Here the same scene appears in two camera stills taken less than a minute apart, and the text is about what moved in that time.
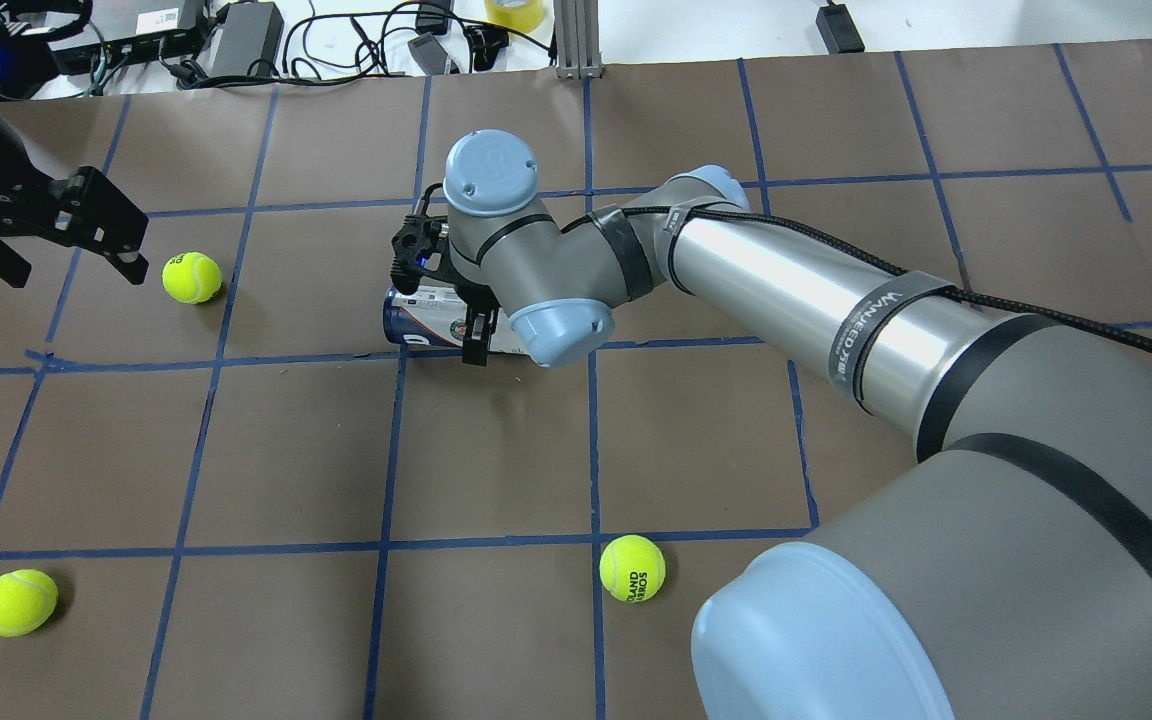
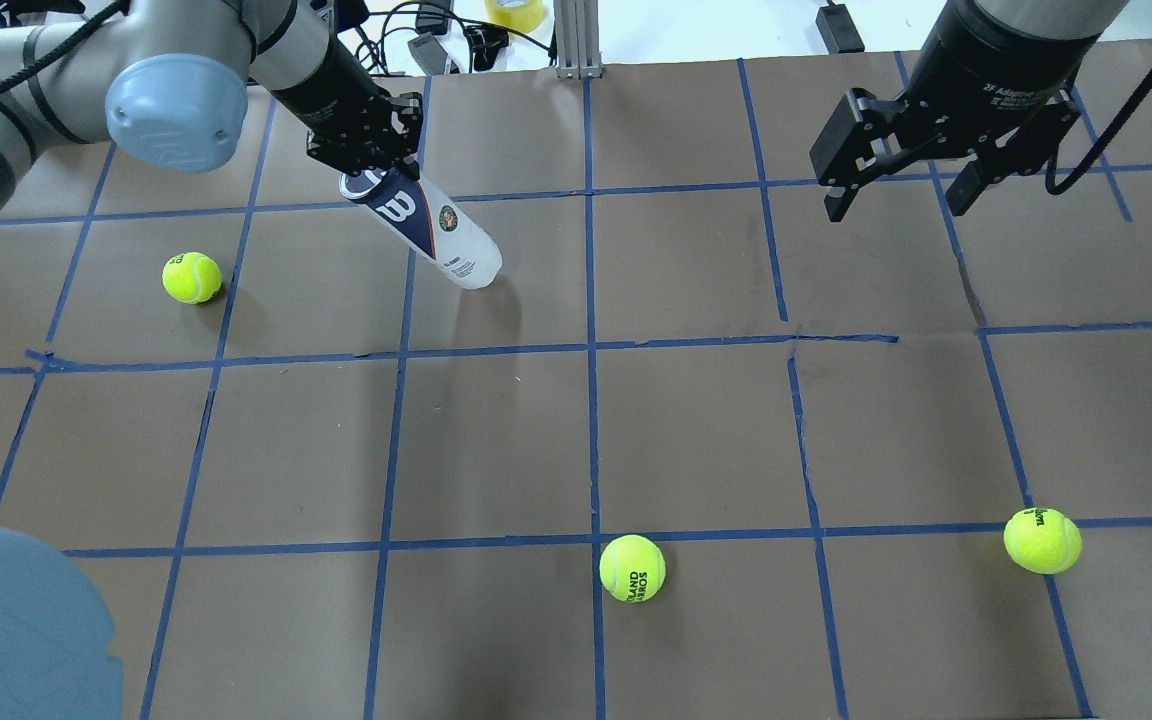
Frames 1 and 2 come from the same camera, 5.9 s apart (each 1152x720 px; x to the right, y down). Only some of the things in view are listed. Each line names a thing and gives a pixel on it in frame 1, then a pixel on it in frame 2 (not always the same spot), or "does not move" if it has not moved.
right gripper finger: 479,326 → 970,185
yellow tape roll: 523,15 does not move
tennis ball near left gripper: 191,277 does not move
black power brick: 838,29 does not move
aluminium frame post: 577,36 does not move
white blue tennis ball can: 436,315 → 425,223
